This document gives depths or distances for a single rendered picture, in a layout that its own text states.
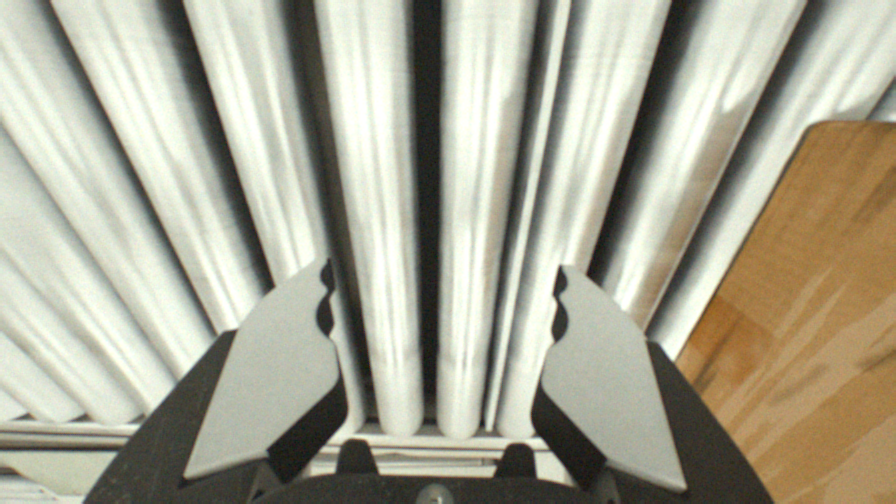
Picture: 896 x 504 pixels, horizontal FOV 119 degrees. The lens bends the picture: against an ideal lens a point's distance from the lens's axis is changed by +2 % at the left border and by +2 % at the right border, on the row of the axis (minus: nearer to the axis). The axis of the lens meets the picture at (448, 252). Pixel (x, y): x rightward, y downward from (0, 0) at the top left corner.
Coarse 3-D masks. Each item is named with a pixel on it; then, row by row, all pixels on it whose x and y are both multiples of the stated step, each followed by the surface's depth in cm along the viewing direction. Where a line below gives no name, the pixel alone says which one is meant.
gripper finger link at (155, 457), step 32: (224, 352) 7; (192, 384) 6; (160, 416) 5; (192, 416) 5; (128, 448) 5; (160, 448) 5; (192, 448) 5; (96, 480) 5; (128, 480) 4; (160, 480) 5; (224, 480) 5; (256, 480) 5
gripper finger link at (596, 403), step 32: (576, 288) 10; (576, 320) 8; (608, 320) 8; (576, 352) 7; (608, 352) 7; (640, 352) 7; (544, 384) 6; (576, 384) 6; (608, 384) 6; (640, 384) 6; (544, 416) 6; (576, 416) 6; (608, 416) 6; (640, 416) 6; (576, 448) 6; (608, 448) 5; (640, 448) 5; (672, 448) 5; (576, 480) 6; (672, 480) 5
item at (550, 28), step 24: (552, 0) 13; (552, 24) 13; (552, 48) 13; (552, 72) 14; (528, 96) 17; (552, 96) 14; (528, 120) 17; (528, 144) 17; (528, 168) 16; (528, 192) 17; (528, 216) 17; (504, 240) 22; (504, 264) 22; (504, 288) 22; (504, 312) 22; (504, 336) 23
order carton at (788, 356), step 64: (832, 128) 14; (832, 192) 14; (768, 256) 16; (832, 256) 14; (704, 320) 21; (768, 320) 16; (832, 320) 13; (704, 384) 21; (768, 384) 16; (832, 384) 13; (768, 448) 16; (832, 448) 13
